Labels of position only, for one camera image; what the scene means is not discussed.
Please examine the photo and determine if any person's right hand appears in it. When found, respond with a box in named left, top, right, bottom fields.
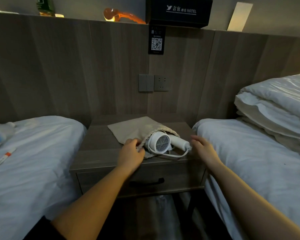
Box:
left=190, top=134, right=222, bottom=169

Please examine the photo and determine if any person's left hand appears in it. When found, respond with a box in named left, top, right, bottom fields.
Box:
left=117, top=138, right=146, bottom=173

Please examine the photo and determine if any beige drawstring cloth bag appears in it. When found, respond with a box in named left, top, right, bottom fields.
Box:
left=107, top=116, right=180, bottom=159

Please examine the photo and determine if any person's left forearm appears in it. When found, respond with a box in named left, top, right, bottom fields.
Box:
left=51, top=165, right=138, bottom=240

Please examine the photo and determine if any person's right forearm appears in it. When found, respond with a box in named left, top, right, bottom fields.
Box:
left=207, top=160, right=300, bottom=240

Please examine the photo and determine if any white hair dryer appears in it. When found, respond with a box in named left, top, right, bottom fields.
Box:
left=144, top=131, right=192, bottom=158

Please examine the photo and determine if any wooden nightstand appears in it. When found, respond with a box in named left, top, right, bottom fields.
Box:
left=69, top=114, right=208, bottom=198

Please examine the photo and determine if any bed with white sheet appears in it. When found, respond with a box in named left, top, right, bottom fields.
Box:
left=191, top=118, right=300, bottom=240
left=0, top=115, right=87, bottom=240

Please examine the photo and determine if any folded white duvet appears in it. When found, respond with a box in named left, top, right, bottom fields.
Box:
left=234, top=73, right=300, bottom=159

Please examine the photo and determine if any black code sign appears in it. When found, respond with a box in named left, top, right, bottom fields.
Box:
left=148, top=24, right=166, bottom=55

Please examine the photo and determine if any wooden headboard panel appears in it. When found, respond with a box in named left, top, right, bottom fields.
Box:
left=0, top=12, right=300, bottom=128

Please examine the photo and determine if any black sleeve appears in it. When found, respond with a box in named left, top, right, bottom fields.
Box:
left=23, top=215, right=66, bottom=240

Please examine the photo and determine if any orange translucent massager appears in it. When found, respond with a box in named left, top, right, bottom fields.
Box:
left=103, top=7, right=147, bottom=25

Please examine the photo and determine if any black tissue box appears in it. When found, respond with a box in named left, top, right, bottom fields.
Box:
left=145, top=0, right=213, bottom=28

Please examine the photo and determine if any white card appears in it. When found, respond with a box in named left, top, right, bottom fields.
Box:
left=227, top=1, right=254, bottom=32

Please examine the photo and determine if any white pen with orange band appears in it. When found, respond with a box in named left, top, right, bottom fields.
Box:
left=0, top=146, right=17, bottom=173

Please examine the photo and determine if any clear plastic bottle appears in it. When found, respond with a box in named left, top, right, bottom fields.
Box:
left=0, top=122, right=16, bottom=154

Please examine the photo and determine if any green bottle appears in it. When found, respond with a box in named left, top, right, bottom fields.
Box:
left=34, top=0, right=56, bottom=17

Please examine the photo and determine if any black drawer handle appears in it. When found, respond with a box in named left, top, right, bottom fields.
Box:
left=128, top=177, right=165, bottom=187

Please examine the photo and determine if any grey light switch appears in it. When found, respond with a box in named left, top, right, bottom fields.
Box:
left=138, top=74, right=155, bottom=92

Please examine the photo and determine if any grey wall socket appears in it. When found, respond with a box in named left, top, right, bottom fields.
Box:
left=154, top=74, right=170, bottom=92

